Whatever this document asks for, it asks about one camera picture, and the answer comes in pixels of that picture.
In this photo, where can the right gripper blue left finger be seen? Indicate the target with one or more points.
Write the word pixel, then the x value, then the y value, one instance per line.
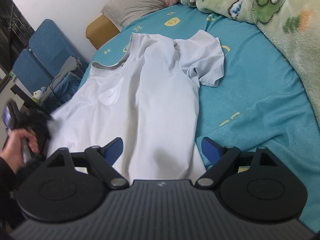
pixel 100 161

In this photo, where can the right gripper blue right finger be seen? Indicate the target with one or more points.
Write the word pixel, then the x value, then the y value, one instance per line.
pixel 222 159

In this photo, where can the white t-shirt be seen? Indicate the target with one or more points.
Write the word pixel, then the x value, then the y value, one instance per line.
pixel 149 99

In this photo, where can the blue folding chair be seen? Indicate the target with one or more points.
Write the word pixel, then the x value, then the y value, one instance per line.
pixel 40 62

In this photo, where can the person's left hand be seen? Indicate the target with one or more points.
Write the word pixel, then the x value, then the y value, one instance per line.
pixel 12 152

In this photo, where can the small plush toy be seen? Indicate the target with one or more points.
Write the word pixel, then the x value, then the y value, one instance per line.
pixel 37 95

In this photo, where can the grey cloth on chair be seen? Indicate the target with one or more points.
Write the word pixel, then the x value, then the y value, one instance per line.
pixel 71 66

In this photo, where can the teal patterned bed sheet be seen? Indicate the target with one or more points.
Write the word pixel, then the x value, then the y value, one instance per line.
pixel 260 101

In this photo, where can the dark window grille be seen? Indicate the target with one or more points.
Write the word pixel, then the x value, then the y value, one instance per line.
pixel 15 34

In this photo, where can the yellow headboard cushion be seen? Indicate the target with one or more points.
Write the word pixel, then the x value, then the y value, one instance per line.
pixel 100 31

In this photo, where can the green cartoon fleece blanket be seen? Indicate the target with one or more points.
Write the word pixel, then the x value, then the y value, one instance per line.
pixel 291 25

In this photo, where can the grey pillow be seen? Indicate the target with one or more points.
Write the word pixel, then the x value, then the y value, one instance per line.
pixel 123 12

